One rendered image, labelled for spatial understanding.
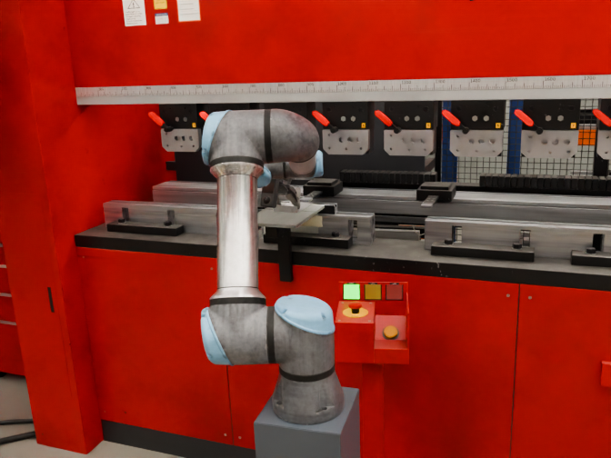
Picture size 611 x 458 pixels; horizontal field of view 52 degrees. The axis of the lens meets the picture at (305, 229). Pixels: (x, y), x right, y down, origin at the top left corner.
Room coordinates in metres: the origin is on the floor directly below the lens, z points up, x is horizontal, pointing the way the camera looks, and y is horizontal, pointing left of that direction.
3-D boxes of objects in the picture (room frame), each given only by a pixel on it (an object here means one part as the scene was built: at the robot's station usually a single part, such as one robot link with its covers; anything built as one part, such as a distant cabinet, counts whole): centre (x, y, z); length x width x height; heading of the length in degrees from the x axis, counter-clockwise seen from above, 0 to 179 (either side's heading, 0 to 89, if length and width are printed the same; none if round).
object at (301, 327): (1.18, 0.02, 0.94); 0.13 x 0.12 x 0.14; 89
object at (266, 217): (1.95, 0.06, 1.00); 0.26 x 0.18 x 0.01; 159
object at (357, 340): (1.64, -0.18, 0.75); 0.20 x 0.16 x 0.18; 82
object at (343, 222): (2.07, -0.04, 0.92); 0.39 x 0.06 x 0.10; 69
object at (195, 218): (2.28, 0.53, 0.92); 0.50 x 0.06 x 0.10; 69
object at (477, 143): (1.88, -0.52, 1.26); 0.15 x 0.09 x 0.17; 69
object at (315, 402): (1.18, 0.01, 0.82); 0.15 x 0.15 x 0.10
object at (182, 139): (2.24, 0.41, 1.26); 0.15 x 0.09 x 0.17; 69
